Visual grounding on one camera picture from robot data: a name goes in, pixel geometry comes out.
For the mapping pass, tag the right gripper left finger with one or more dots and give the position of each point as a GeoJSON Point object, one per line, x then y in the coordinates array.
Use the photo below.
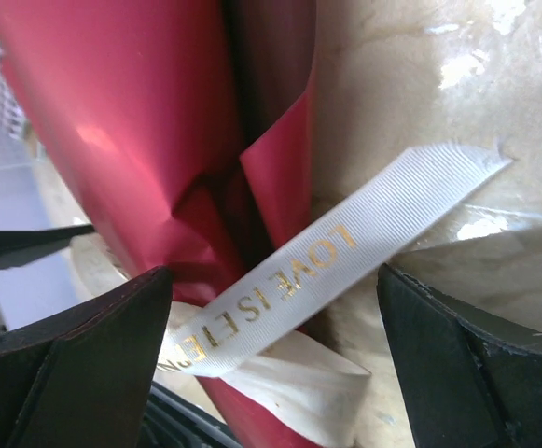
{"type": "Point", "coordinates": [79, 359]}

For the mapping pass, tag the white printed ribbon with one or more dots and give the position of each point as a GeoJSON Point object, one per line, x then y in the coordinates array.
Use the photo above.
{"type": "Point", "coordinates": [248, 338]}

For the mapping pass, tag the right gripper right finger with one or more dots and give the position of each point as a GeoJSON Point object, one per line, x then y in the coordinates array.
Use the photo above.
{"type": "Point", "coordinates": [468, 378]}

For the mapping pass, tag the red wrapping paper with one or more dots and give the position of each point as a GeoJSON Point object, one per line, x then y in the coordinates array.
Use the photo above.
{"type": "Point", "coordinates": [182, 128]}

